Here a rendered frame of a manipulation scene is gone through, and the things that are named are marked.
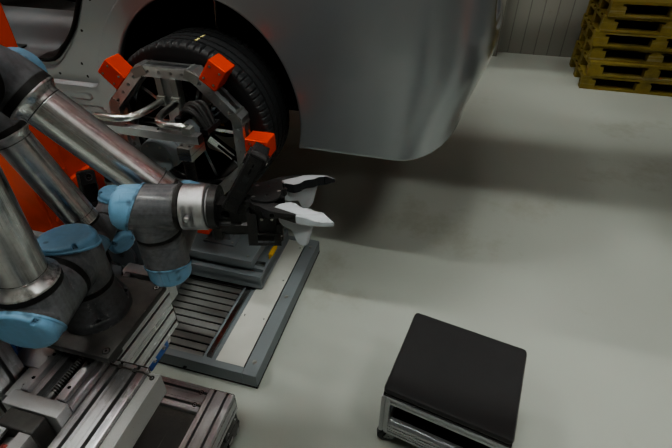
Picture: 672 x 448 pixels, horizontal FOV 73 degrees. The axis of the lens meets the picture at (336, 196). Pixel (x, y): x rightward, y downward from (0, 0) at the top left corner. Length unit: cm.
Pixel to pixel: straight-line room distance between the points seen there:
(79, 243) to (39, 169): 23
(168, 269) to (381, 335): 141
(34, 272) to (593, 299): 226
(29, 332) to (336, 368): 128
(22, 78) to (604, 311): 234
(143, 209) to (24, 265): 26
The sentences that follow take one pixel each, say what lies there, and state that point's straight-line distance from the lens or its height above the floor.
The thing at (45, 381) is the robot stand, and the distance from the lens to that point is 124.
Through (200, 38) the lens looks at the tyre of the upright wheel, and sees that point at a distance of 180.
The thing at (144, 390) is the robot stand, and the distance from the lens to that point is 117.
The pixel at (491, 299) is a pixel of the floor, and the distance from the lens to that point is 235.
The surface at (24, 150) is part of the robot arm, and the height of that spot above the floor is 117.
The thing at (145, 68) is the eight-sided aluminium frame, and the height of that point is 111.
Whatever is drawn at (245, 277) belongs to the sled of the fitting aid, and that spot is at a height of 15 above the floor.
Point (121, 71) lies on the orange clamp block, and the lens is 185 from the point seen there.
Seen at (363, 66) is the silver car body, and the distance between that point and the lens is 166.
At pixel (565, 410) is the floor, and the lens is 209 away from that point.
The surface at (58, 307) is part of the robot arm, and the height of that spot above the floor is 101.
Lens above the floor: 165
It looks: 35 degrees down
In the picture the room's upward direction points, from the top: straight up
